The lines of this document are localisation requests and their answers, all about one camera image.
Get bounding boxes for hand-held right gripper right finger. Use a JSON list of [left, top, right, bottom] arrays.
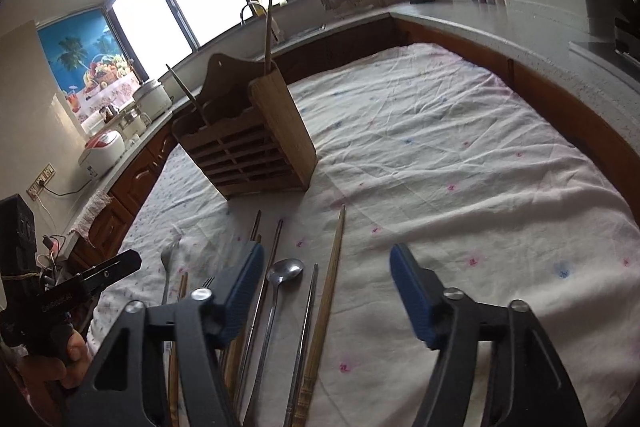
[[389, 243, 588, 427]]

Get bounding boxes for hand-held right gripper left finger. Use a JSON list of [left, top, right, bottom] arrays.
[[65, 241, 266, 427]]

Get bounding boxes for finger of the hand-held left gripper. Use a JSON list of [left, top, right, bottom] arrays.
[[82, 249, 142, 295]]

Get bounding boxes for metal spoon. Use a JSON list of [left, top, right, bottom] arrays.
[[242, 258, 305, 427]]

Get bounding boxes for dark wooden chopstick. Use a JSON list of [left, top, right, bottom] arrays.
[[222, 209, 262, 408], [166, 65, 207, 126]]

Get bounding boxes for wooden utensil holder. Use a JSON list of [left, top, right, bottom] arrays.
[[171, 53, 319, 201]]

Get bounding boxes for person's left hand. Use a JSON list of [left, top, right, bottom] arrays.
[[15, 327, 96, 413]]

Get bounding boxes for metal chopstick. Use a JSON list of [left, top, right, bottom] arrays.
[[283, 263, 320, 427], [234, 219, 284, 427]]

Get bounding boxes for pale spoon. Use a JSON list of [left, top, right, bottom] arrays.
[[160, 234, 182, 305]]

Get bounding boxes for brown wooden chopstick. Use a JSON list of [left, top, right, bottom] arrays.
[[169, 272, 189, 427]]

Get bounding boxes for lace edged towel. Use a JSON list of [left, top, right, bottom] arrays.
[[67, 189, 115, 243]]

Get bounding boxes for light bamboo chopstick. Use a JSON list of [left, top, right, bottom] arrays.
[[292, 204, 347, 427]]

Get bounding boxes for wooden base cabinets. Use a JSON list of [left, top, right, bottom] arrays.
[[65, 14, 640, 278]]

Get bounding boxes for white rice cooker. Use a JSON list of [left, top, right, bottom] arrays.
[[77, 129, 125, 170]]

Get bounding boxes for white floral tablecloth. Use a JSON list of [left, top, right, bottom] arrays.
[[90, 41, 640, 427]]

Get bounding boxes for white pot cooker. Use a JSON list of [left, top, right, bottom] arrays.
[[132, 78, 173, 118]]

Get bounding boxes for kitchen faucet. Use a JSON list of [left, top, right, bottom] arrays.
[[240, 2, 283, 45]]

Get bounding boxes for grey kitchen countertop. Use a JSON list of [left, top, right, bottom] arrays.
[[65, 0, 640, 248]]

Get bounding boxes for red and white wires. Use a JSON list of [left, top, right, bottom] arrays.
[[37, 234, 68, 280]]

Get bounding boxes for black power cable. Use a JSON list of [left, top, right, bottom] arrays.
[[37, 184, 91, 198]]

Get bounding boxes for wall outlet strip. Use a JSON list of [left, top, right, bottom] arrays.
[[27, 163, 56, 200]]

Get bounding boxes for tropical fruit wall poster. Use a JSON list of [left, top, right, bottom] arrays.
[[36, 9, 141, 122]]

